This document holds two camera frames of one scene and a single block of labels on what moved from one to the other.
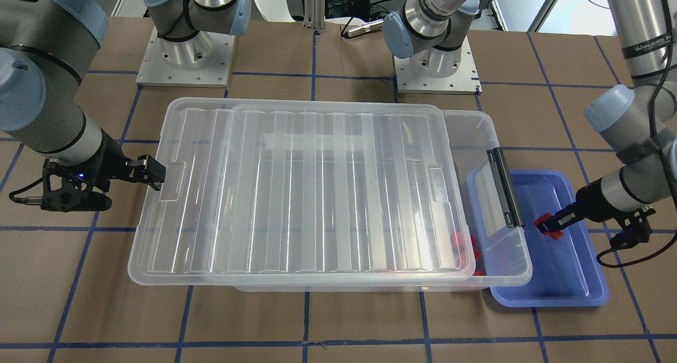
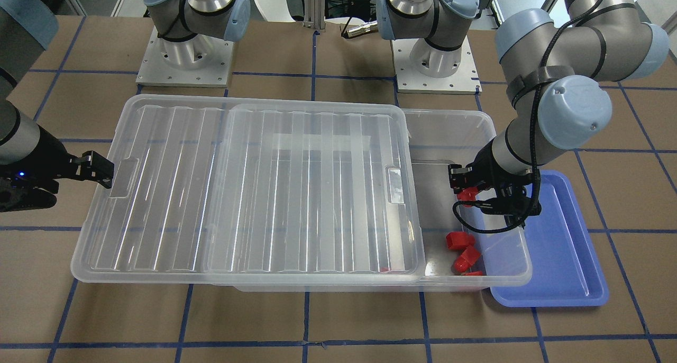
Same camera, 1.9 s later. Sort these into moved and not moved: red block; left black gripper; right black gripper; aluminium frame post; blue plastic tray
Moved: left black gripper; right black gripper; red block
Not moved: aluminium frame post; blue plastic tray
